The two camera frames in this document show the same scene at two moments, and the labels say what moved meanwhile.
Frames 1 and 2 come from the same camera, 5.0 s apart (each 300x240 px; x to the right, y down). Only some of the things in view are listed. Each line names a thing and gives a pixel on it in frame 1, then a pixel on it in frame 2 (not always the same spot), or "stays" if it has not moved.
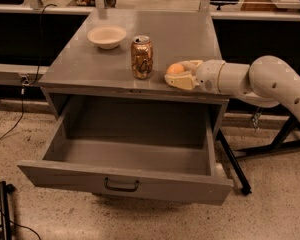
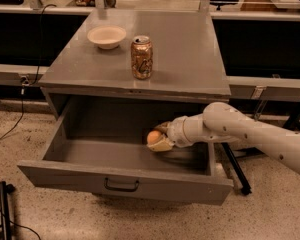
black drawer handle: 106,179 stays
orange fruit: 175,68 to 153,136
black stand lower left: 4,190 stays
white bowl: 107,36 stays
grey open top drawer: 143,150 stays
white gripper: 208,75 to 175,131
